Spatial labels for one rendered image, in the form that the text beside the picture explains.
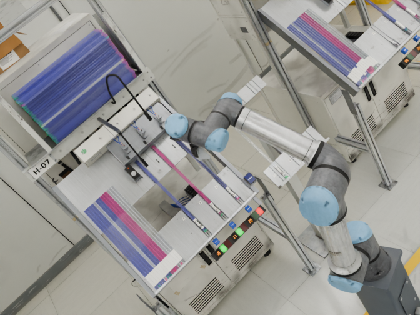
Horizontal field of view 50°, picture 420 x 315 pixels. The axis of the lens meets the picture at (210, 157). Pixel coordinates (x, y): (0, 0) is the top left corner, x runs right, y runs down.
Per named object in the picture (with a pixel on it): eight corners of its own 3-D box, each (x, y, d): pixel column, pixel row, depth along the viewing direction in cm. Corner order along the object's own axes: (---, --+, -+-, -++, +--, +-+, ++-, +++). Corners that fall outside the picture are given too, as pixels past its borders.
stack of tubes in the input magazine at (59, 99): (138, 75, 218) (104, 29, 204) (56, 145, 207) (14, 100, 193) (129, 72, 229) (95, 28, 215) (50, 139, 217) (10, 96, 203)
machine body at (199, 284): (279, 250, 281) (232, 184, 248) (199, 335, 265) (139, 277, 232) (223, 212, 334) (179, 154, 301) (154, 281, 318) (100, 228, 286)
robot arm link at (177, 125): (182, 140, 137) (159, 132, 139) (194, 145, 147) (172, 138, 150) (191, 116, 137) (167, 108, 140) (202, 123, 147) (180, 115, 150)
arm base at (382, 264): (396, 252, 176) (389, 237, 170) (384, 285, 168) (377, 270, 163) (359, 245, 186) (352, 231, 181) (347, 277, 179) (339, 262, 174)
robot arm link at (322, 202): (373, 265, 166) (346, 165, 132) (362, 302, 158) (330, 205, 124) (341, 259, 173) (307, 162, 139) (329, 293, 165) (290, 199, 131)
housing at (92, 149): (162, 108, 236) (159, 96, 223) (90, 171, 225) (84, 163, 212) (151, 98, 238) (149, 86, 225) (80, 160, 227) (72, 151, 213)
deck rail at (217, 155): (257, 193, 223) (259, 190, 217) (255, 196, 222) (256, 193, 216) (159, 99, 237) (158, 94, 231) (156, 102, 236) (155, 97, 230)
